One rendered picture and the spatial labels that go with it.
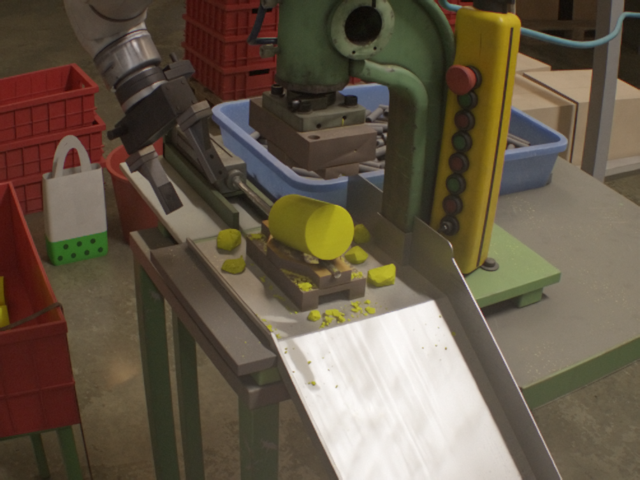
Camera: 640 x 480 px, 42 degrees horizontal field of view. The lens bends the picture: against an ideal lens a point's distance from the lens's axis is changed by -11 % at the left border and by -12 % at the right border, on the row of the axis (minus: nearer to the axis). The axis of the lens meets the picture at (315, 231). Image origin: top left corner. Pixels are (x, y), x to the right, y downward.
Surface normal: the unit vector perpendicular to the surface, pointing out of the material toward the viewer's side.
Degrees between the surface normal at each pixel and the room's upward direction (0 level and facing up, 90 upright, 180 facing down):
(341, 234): 74
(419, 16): 90
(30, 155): 90
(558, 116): 90
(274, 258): 90
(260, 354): 0
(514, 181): 100
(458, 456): 30
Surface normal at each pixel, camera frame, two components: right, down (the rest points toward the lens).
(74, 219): 0.48, 0.39
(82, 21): -0.65, 0.49
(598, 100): -0.88, 0.18
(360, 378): 0.28, -0.56
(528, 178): 0.45, 0.57
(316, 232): 0.47, 0.16
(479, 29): -0.61, 0.25
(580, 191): 0.04, -0.89
